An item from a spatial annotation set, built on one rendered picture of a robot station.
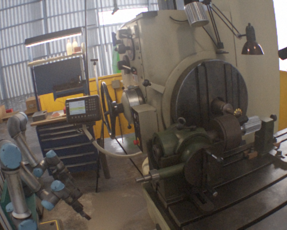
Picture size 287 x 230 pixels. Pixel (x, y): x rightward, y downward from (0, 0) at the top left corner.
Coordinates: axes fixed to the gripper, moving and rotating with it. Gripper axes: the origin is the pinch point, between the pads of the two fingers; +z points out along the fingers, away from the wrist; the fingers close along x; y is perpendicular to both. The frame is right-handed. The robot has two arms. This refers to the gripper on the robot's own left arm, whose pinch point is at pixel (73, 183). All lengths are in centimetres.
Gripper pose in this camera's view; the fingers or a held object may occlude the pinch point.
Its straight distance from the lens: 190.9
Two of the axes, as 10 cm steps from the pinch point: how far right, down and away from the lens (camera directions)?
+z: 5.2, 8.2, 2.3
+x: -2.6, -1.0, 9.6
